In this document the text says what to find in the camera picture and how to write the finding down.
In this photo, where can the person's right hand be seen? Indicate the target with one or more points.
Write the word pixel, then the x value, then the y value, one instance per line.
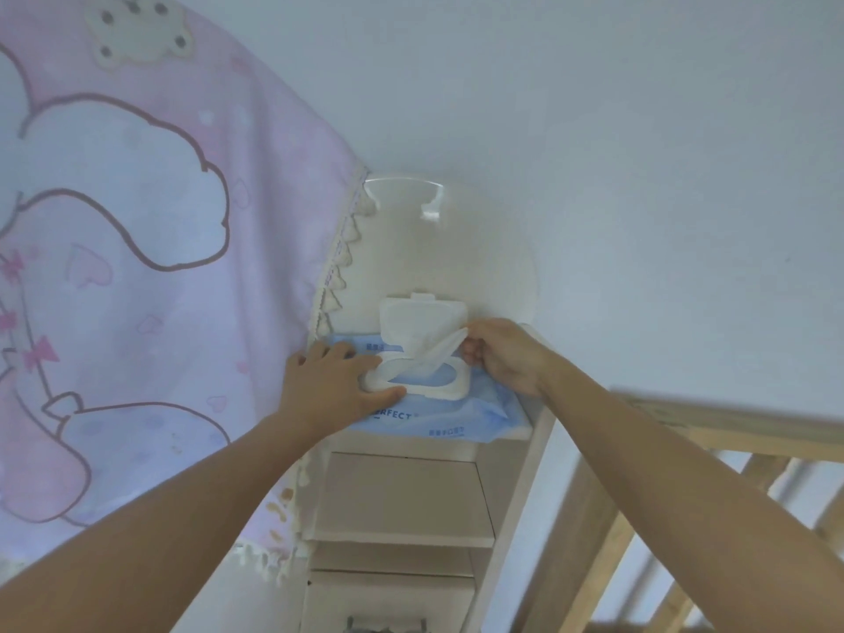
pixel 511 362

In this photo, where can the person's left hand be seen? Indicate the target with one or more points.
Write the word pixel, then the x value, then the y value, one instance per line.
pixel 326 388

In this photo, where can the person's right fingers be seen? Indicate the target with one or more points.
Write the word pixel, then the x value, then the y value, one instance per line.
pixel 476 346

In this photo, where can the person's left thumb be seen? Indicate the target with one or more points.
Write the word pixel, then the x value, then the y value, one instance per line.
pixel 382 396

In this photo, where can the white wet wipe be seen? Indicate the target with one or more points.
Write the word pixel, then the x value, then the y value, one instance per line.
pixel 432 354

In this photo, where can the blue wet wipes pack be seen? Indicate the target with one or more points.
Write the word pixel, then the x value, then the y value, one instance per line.
pixel 428 395

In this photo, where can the person's right forearm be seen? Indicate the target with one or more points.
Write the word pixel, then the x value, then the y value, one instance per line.
pixel 692 494

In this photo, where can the person's left forearm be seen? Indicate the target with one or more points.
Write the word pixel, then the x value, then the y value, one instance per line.
pixel 151 527

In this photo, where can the white shelf cabinet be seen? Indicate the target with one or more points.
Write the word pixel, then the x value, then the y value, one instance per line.
pixel 422 415

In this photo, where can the pink cartoon print curtain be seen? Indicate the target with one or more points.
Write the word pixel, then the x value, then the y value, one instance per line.
pixel 145 270

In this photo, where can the wooden bed rail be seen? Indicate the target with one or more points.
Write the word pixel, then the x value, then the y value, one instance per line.
pixel 699 514

